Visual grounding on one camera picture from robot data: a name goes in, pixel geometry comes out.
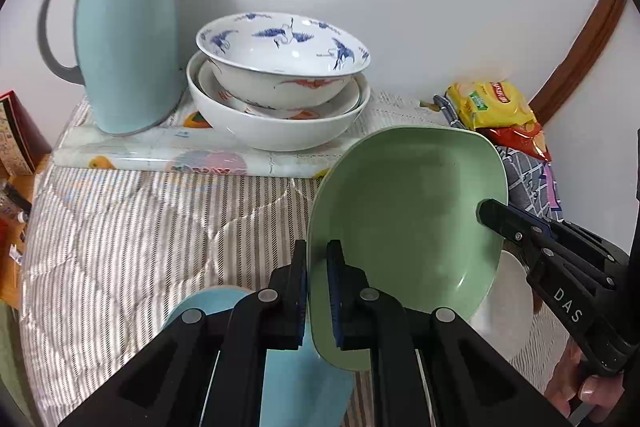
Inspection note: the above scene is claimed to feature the light blue square plate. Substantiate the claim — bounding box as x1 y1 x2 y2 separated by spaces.
162 284 357 427

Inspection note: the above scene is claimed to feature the green square plate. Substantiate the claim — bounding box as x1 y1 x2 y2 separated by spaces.
307 127 508 372

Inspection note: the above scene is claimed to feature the person's right hand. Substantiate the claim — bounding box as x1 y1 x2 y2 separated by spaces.
544 338 624 424

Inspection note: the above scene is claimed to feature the grey checked cloth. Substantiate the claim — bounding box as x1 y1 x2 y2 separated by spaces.
432 94 566 223

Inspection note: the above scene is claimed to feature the red chips bag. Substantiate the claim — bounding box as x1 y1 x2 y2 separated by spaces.
480 120 552 161

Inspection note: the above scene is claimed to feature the yellow chips bag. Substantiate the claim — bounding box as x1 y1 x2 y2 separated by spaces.
446 81 536 130

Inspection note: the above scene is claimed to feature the striped quilted table cover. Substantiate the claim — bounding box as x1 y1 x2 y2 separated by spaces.
18 98 576 427

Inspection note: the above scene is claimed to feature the large white ceramic bowl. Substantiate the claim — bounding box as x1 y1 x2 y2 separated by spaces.
186 52 371 152

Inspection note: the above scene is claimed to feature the fruit patterned rolled mat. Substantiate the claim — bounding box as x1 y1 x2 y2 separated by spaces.
53 91 448 179

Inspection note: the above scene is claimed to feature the middle patterned bowl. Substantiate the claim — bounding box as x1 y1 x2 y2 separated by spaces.
196 56 362 120

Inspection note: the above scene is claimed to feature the blue crane patterned bowl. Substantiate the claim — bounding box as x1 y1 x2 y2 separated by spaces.
195 12 371 109

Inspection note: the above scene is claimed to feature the patterned brown box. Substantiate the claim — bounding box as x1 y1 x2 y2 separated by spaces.
1 90 51 176

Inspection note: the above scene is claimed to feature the light blue thermos jug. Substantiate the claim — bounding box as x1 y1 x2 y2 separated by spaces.
37 0 186 135

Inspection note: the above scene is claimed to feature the brown wooden door frame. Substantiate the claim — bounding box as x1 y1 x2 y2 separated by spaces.
529 0 627 126

